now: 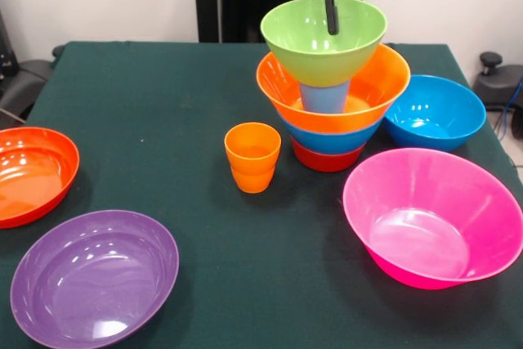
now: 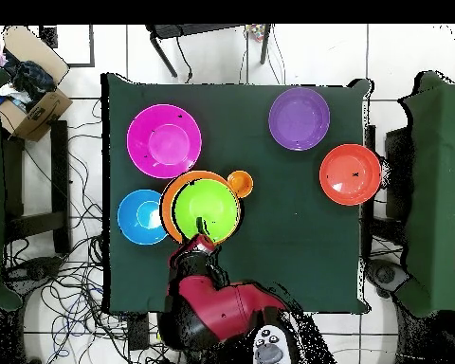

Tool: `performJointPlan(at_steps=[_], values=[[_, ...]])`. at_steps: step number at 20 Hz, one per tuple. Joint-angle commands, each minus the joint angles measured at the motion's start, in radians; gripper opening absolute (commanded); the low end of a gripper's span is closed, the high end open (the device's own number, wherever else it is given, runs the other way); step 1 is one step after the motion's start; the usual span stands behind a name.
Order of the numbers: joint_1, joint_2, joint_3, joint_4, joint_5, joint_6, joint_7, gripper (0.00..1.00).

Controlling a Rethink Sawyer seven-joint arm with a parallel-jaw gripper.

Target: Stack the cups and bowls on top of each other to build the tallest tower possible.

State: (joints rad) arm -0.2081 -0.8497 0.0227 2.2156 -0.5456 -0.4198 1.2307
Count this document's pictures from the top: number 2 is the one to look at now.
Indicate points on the green bowl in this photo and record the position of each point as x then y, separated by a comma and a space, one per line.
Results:
212, 204

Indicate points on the large orange bowl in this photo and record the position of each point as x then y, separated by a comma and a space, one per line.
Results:
167, 212

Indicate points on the large red-orange bowl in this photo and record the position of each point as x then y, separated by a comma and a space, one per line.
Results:
349, 174

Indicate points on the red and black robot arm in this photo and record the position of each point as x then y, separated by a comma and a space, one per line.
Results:
220, 303

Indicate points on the orange cup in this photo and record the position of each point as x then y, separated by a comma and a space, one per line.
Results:
242, 184

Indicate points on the blue round bowl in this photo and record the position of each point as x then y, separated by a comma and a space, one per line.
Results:
134, 220

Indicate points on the pink bowl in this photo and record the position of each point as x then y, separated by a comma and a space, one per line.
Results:
164, 141

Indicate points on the dark green table cloth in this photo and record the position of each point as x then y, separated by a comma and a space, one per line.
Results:
307, 258

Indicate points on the black power adapter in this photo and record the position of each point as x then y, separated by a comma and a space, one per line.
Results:
138, 330

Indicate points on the purple bowl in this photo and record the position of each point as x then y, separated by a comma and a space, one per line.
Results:
299, 119

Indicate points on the black bench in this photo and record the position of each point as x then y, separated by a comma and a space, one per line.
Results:
60, 182

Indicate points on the cardboard box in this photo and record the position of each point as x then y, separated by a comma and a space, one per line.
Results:
41, 110

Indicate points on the black chair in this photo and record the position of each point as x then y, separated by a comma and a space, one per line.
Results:
398, 174

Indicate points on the dark clothes pile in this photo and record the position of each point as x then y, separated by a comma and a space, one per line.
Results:
30, 81

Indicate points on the black pedestal foot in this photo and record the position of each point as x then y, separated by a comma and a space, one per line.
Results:
30, 271
386, 276

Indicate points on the black metal frame table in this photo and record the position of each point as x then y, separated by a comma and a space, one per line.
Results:
197, 30

